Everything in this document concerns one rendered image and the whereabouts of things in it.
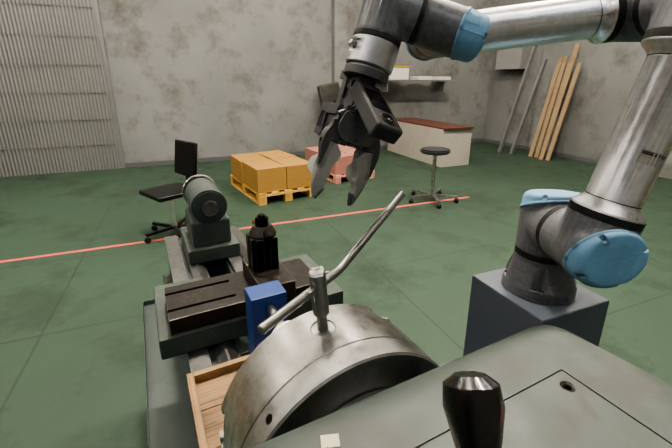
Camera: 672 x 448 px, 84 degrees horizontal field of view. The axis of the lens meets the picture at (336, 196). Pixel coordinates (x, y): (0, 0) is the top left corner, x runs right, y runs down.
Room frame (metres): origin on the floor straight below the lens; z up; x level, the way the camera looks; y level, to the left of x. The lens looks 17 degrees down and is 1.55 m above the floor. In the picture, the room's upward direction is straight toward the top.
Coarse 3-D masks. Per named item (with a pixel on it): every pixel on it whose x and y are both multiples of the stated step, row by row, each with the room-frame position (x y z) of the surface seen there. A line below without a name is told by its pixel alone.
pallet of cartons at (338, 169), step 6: (306, 150) 6.59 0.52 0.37; (312, 150) 6.37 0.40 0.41; (342, 150) 6.35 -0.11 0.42; (348, 150) 6.35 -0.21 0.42; (354, 150) 6.35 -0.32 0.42; (306, 156) 6.59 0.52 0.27; (342, 156) 5.82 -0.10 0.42; (348, 156) 5.86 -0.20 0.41; (336, 162) 5.74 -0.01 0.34; (342, 162) 5.80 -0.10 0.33; (348, 162) 5.86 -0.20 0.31; (336, 168) 5.74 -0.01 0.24; (342, 168) 5.80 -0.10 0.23; (330, 174) 5.85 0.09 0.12; (336, 174) 5.74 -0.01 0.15; (342, 174) 5.85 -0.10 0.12; (372, 174) 6.06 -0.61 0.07; (330, 180) 5.85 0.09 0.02; (336, 180) 5.70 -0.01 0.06
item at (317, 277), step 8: (312, 272) 0.43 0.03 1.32; (320, 272) 0.42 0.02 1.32; (312, 280) 0.42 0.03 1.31; (320, 280) 0.42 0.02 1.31; (320, 288) 0.42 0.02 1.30; (320, 296) 0.42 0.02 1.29; (312, 304) 0.42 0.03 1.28; (320, 304) 0.42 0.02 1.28; (328, 304) 0.43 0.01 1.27; (320, 312) 0.42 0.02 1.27; (328, 312) 0.42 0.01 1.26; (320, 320) 0.42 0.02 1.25; (320, 328) 0.42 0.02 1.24; (328, 328) 0.43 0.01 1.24
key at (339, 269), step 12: (396, 204) 0.58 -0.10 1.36; (384, 216) 0.55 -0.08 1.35; (372, 228) 0.53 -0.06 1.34; (360, 240) 0.51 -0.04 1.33; (348, 252) 0.49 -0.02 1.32; (348, 264) 0.47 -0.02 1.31; (336, 276) 0.45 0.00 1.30; (312, 288) 0.41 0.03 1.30; (300, 300) 0.39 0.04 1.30; (276, 312) 0.37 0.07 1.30; (288, 312) 0.38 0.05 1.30; (264, 324) 0.35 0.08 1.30; (276, 324) 0.36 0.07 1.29
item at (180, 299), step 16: (240, 272) 1.07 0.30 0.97; (304, 272) 1.07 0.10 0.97; (176, 288) 0.97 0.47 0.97; (192, 288) 0.98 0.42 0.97; (208, 288) 0.97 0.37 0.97; (224, 288) 0.97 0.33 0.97; (240, 288) 0.97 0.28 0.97; (304, 288) 0.99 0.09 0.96; (176, 304) 0.89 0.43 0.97; (192, 304) 0.89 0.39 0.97; (208, 304) 0.89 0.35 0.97; (224, 304) 0.89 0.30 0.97; (240, 304) 0.90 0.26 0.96; (176, 320) 0.83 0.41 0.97; (192, 320) 0.84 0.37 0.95; (208, 320) 0.86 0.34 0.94; (224, 320) 0.88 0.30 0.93
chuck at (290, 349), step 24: (312, 312) 0.46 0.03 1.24; (336, 312) 0.46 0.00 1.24; (360, 312) 0.48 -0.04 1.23; (288, 336) 0.42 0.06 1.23; (312, 336) 0.41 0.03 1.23; (336, 336) 0.41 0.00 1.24; (360, 336) 0.41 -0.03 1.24; (384, 336) 0.42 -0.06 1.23; (264, 360) 0.40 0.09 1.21; (288, 360) 0.39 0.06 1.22; (312, 360) 0.38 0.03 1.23; (240, 384) 0.40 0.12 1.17; (264, 384) 0.37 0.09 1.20; (240, 408) 0.37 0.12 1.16; (264, 408) 0.35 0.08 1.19; (240, 432) 0.35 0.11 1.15
